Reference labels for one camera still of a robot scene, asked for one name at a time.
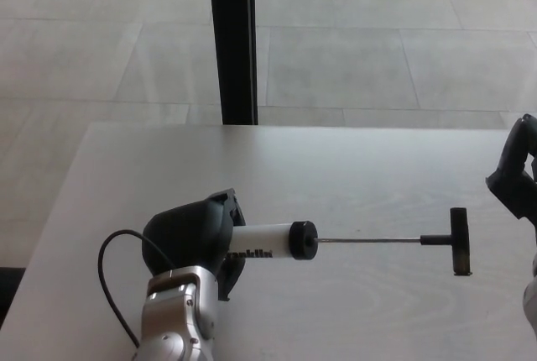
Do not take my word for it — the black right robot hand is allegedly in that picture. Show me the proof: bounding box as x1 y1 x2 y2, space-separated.
484 112 537 230

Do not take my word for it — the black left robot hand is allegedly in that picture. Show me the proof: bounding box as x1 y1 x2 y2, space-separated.
142 187 248 303

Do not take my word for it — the white Franklin hand air pump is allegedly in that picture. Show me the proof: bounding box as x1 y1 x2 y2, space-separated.
226 207 475 277

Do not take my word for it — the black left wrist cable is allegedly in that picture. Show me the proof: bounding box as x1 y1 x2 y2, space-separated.
97 229 175 349

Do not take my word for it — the black vertical window frame post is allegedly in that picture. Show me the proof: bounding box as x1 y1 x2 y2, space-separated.
207 0 259 126

